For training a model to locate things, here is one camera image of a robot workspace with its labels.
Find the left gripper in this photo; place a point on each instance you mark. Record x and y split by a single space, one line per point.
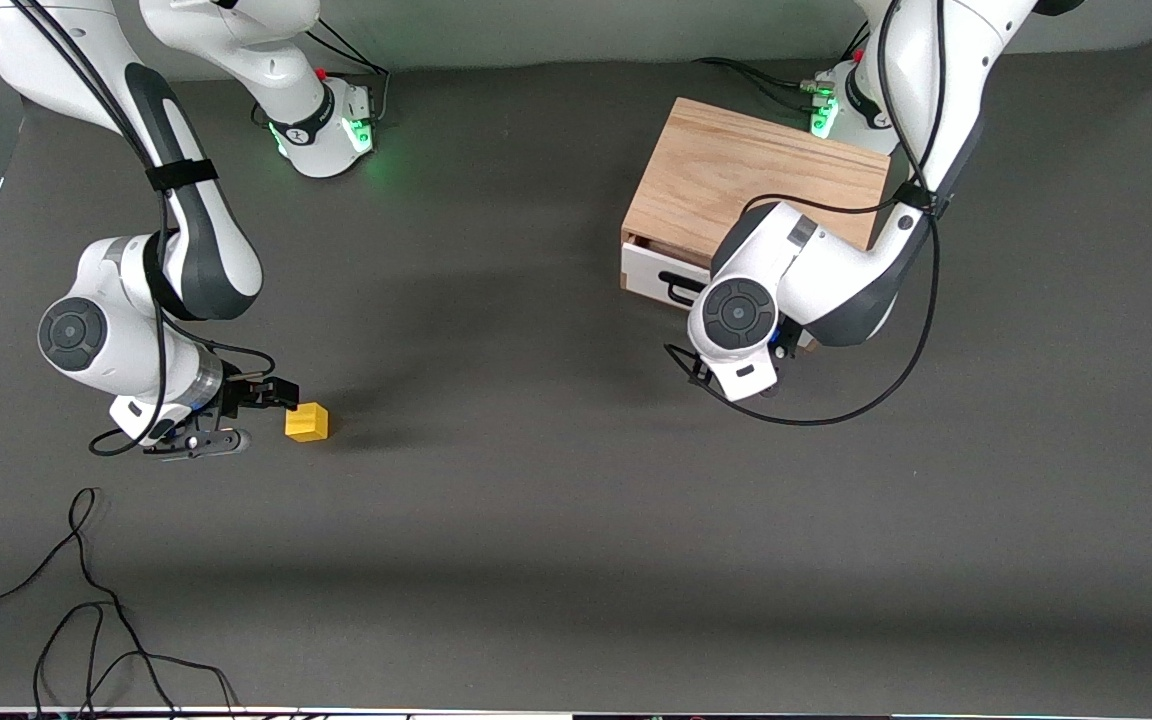
790 335

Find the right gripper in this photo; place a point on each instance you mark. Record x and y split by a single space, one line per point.
239 397

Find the yellow block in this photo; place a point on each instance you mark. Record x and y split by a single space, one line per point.
307 422

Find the wooden drawer with white front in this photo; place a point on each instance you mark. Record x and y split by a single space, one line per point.
644 268

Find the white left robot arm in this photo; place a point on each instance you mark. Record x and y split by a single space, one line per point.
936 60

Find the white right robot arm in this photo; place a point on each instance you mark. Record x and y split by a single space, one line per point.
206 250

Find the wooden drawer cabinet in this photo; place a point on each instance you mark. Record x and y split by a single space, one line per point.
746 170

